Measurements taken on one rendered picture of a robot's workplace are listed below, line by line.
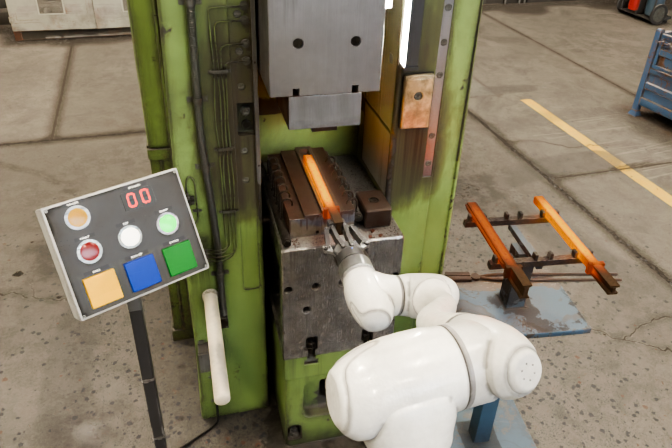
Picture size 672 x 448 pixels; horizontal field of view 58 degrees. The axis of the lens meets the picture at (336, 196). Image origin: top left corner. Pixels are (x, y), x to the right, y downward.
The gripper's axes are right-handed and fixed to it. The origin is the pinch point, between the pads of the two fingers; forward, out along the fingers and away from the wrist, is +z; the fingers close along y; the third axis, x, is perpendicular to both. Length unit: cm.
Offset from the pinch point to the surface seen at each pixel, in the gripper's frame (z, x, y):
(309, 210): 7.6, -1.0, -5.9
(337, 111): 6.6, 31.5, 0.9
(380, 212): 5.1, -2.8, 15.7
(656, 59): 241, -60, 325
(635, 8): 521, -110, 534
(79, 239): -13, 13, -66
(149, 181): -1, 19, -49
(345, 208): 6.3, -0.7, 4.9
